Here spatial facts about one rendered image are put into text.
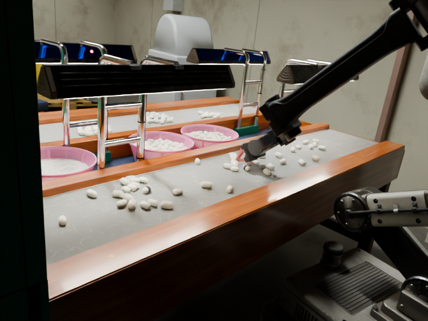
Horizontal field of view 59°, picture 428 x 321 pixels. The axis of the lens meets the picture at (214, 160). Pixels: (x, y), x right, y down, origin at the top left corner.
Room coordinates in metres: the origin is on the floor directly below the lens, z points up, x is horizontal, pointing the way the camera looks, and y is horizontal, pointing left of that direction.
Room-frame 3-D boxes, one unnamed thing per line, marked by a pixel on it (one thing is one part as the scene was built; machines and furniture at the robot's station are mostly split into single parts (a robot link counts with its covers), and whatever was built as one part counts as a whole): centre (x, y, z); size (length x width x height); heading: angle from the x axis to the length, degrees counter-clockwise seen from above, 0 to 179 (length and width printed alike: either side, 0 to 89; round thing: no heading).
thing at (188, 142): (1.46, 0.22, 0.72); 0.27 x 0.27 x 0.10
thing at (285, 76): (1.79, -0.46, 1.08); 0.62 x 0.08 x 0.07; 138
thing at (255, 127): (2.12, -0.10, 0.90); 0.20 x 0.19 x 0.45; 138
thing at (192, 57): (2.17, -0.04, 1.08); 0.62 x 0.08 x 0.07; 138
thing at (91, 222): (1.36, -0.14, 0.73); 1.81 x 0.30 x 0.02; 138
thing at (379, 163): (1.22, -0.30, 0.67); 1.81 x 0.12 x 0.19; 138
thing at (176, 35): (4.30, 0.46, 0.64); 0.66 x 0.55 x 1.28; 38
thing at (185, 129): (1.67, 0.03, 0.72); 0.27 x 0.27 x 0.10
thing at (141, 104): (1.13, 0.25, 0.90); 0.20 x 0.19 x 0.45; 138
